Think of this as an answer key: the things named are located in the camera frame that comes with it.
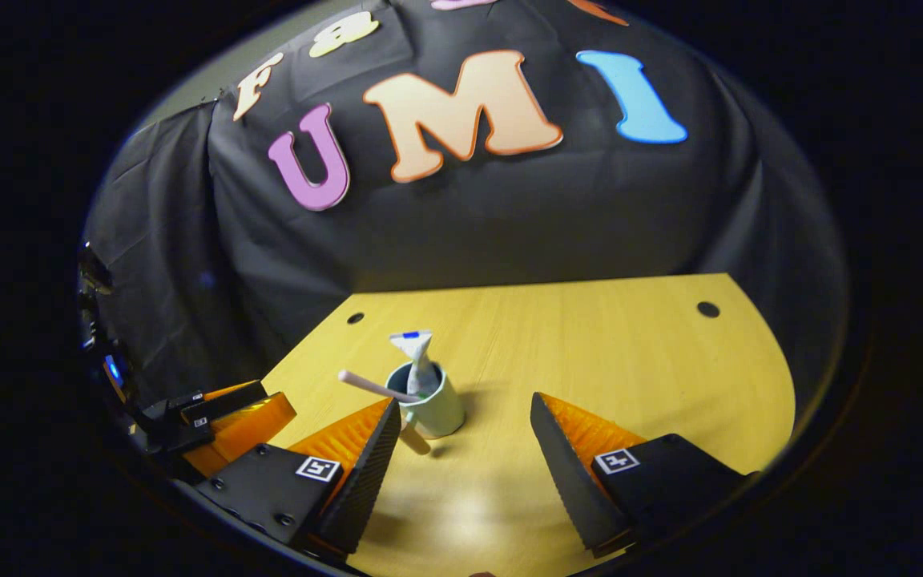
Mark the wooden desktop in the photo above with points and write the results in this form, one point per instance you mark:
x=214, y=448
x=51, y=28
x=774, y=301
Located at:
x=590, y=344

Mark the white toothpaste tube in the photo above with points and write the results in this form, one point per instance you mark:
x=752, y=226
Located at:
x=417, y=361

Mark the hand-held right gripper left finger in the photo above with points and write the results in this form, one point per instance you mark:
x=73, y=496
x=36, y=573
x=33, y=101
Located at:
x=369, y=481

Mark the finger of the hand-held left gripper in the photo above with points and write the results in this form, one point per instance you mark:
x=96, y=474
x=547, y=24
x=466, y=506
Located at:
x=253, y=425
x=229, y=394

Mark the pale green cup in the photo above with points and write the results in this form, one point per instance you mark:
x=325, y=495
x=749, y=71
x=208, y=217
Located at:
x=441, y=413

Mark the black backdrop cloth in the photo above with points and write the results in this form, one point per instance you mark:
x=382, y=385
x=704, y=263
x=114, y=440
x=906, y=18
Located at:
x=509, y=216

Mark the pale pink toothbrush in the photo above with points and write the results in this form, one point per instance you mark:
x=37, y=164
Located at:
x=369, y=385

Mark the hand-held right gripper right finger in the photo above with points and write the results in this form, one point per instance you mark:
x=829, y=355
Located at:
x=562, y=473

